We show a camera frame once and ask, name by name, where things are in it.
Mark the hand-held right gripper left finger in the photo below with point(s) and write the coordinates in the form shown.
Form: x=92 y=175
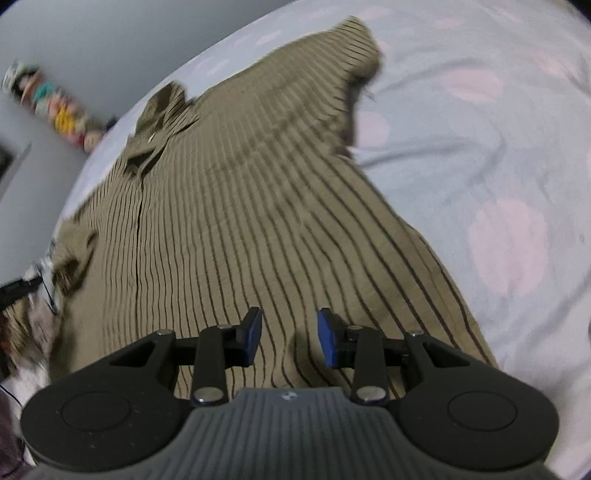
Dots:
x=253 y=337

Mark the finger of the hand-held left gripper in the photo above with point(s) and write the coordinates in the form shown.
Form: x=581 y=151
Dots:
x=30 y=283

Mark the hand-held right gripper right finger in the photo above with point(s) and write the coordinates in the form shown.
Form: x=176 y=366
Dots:
x=327 y=339

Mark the olive striped collared shirt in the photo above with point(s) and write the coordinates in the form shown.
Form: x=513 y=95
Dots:
x=254 y=207

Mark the white windowsill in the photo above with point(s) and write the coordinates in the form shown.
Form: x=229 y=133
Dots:
x=16 y=171

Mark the dark framed window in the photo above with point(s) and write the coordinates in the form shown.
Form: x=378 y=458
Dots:
x=3 y=161

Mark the clear tube of plush toys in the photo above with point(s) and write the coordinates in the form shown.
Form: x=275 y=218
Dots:
x=64 y=115

